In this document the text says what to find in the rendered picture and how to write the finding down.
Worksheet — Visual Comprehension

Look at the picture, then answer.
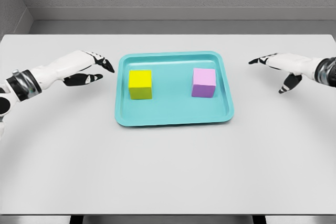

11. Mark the yellow cube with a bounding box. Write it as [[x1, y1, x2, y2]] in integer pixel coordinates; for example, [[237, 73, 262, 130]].
[[128, 69, 153, 101]]

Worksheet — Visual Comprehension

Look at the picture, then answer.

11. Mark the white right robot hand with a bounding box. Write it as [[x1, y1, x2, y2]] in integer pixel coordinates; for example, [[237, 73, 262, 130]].
[[248, 52, 308, 94]]

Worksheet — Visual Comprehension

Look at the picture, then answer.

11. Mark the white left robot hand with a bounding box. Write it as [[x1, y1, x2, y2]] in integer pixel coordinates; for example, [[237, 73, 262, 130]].
[[54, 50, 116, 87]]

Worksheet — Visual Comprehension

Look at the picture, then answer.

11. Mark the pink cube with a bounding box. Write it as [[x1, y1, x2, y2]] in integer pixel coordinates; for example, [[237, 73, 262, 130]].
[[191, 67, 217, 99]]

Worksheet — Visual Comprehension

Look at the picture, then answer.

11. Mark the teal rectangular tray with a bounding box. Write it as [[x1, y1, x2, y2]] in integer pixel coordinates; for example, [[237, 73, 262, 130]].
[[114, 51, 235, 127]]

